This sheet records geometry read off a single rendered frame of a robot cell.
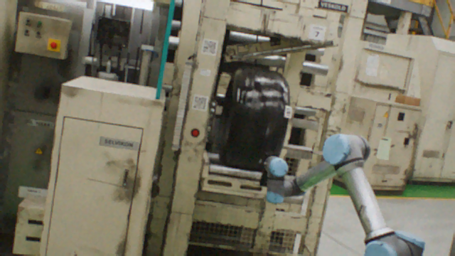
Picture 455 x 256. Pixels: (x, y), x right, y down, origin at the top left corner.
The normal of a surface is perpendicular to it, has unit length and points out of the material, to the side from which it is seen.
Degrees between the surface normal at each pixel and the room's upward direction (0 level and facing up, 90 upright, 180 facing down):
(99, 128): 90
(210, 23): 90
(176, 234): 90
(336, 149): 84
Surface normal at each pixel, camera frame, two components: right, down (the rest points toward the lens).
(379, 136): 0.47, 0.20
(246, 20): 0.11, 0.15
